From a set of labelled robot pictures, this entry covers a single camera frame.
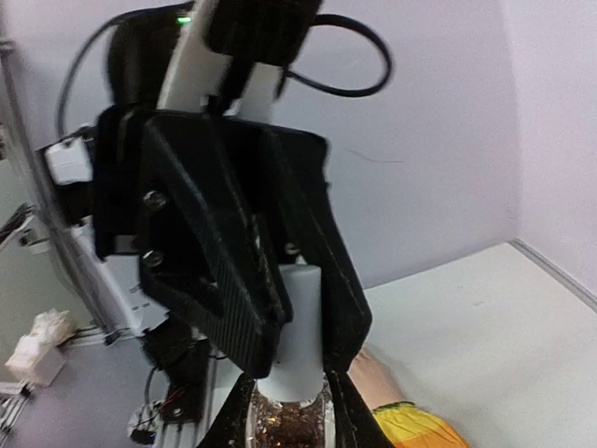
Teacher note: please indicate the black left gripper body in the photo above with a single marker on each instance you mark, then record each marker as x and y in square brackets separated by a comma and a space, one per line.
[191, 185]

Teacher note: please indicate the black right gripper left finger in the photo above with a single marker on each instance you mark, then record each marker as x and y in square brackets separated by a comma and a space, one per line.
[229, 427]

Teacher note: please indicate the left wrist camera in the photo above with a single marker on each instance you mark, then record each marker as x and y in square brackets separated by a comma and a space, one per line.
[235, 51]

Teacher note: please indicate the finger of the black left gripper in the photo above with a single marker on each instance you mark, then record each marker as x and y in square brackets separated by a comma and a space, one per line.
[240, 306]
[296, 164]

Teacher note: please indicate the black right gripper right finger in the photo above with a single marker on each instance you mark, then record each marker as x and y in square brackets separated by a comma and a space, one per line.
[354, 423]

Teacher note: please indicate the white nail polish cap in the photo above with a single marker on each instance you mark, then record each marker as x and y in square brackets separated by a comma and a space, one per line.
[297, 372]

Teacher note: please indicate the clear glitter nail polish bottle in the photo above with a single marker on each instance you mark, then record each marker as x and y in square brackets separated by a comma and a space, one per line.
[301, 424]

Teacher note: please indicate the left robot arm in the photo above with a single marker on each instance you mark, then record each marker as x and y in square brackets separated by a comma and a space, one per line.
[177, 348]

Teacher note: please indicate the mannequin hand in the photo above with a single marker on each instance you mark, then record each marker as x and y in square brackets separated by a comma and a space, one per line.
[374, 381]

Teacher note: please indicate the rainbow striped sleeve cloth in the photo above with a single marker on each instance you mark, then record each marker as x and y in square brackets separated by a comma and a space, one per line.
[404, 424]

